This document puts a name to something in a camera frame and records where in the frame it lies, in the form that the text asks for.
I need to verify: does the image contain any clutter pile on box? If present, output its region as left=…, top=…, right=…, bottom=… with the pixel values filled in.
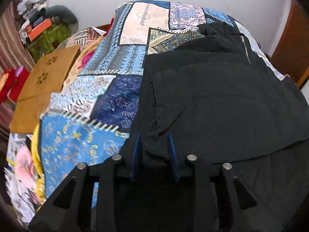
left=17, top=0, right=48, bottom=45

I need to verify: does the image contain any blue patchwork bedspread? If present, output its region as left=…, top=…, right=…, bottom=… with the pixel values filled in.
left=38, top=0, right=285, bottom=208

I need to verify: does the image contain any yellow cloth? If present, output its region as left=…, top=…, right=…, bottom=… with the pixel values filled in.
left=31, top=124, right=46, bottom=204

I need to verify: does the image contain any grey neck pillow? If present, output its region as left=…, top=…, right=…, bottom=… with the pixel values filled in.
left=45, top=5, right=78, bottom=24

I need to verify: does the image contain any striped red curtain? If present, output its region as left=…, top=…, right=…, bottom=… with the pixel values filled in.
left=1, top=0, right=35, bottom=131

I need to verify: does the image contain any black zip hoodie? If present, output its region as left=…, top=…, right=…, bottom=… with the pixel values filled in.
left=91, top=20, right=309, bottom=232

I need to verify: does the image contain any orange box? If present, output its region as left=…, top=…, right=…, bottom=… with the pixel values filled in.
left=28, top=18, right=52, bottom=41

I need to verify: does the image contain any green patterned box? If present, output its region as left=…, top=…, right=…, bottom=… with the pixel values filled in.
left=27, top=24, right=71, bottom=63

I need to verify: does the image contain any red plush toy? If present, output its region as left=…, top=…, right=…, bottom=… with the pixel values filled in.
left=1, top=66, right=29, bottom=103

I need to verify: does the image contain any wooden wardrobe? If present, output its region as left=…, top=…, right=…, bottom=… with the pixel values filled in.
left=271, top=0, right=308, bottom=88

